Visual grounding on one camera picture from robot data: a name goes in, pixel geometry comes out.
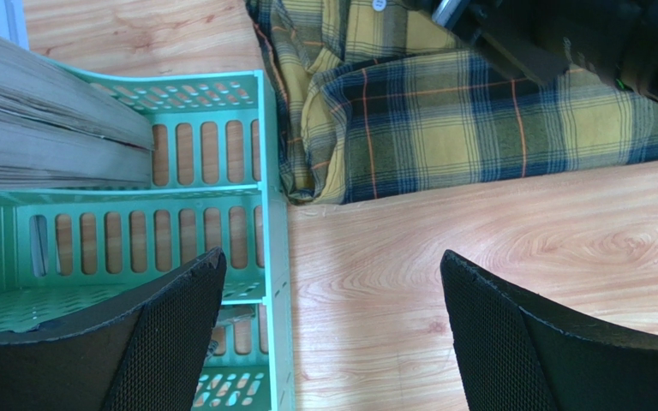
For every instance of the yellow plaid long sleeve shirt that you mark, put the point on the yellow plaid long sleeve shirt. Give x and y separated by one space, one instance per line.
375 103

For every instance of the book in file rack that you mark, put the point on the book in file rack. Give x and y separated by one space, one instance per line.
58 131

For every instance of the green plastic file rack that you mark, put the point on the green plastic file rack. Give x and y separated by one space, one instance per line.
215 184

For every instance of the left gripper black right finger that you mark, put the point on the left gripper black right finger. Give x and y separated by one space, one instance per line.
517 350

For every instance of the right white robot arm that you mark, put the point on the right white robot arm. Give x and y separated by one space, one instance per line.
617 40

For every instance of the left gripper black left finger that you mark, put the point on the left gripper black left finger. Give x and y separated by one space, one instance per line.
141 350

